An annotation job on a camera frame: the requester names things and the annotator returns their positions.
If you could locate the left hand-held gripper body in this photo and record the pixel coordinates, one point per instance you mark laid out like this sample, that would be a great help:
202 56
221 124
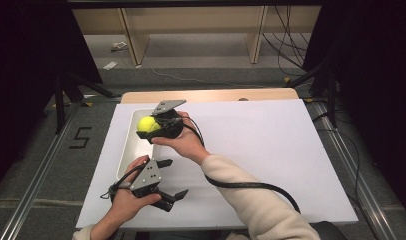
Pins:
146 176

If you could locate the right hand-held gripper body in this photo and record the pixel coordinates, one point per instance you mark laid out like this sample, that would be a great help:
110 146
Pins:
169 125

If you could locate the yellow tennis ball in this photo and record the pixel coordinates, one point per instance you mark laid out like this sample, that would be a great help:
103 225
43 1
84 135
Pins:
147 124

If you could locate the white plastic bin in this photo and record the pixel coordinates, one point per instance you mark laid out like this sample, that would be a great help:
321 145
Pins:
135 151

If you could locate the person's right hand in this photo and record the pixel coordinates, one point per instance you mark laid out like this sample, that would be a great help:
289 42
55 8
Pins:
187 143

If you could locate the person's left hand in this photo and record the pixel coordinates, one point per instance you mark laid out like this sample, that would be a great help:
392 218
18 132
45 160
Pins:
124 205

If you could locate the white flat floor object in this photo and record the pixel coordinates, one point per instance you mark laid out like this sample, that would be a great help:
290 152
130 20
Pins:
110 65

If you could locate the black tripod stand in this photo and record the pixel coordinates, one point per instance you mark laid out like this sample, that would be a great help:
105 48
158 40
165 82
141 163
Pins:
331 96
60 106

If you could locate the white board table cover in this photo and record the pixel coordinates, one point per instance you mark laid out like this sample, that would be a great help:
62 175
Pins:
264 146

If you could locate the wooden shelf unit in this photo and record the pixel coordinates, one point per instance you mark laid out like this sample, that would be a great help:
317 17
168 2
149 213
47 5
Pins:
197 20

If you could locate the black curtain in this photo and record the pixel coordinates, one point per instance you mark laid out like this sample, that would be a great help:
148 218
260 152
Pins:
377 83
24 66

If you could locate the black chair seat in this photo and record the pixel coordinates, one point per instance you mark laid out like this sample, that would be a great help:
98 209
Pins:
329 230

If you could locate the aluminium floor rail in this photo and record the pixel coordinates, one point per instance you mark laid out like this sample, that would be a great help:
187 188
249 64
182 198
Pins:
34 186
361 186

